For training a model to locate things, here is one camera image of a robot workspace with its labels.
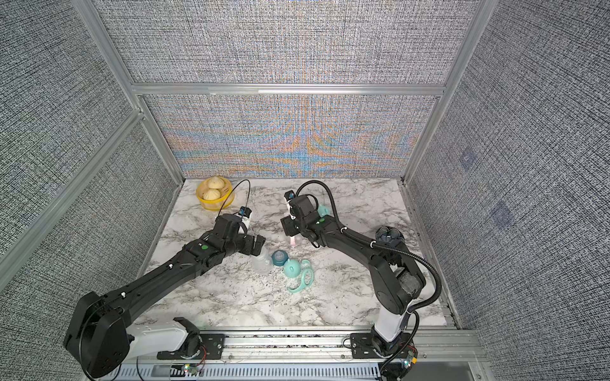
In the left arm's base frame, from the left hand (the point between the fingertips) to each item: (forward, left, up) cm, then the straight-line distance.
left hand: (257, 233), depth 84 cm
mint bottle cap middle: (-9, -12, -10) cm, 18 cm away
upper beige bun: (+33, +23, -7) cm, 41 cm away
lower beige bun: (+27, +23, -8) cm, 37 cm away
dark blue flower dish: (+3, -51, -10) cm, 52 cm away
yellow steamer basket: (+23, +24, -12) cm, 35 cm away
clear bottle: (-5, -1, -13) cm, 14 cm away
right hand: (+7, -12, 0) cm, 14 cm away
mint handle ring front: (-15, -16, -11) cm, 24 cm away
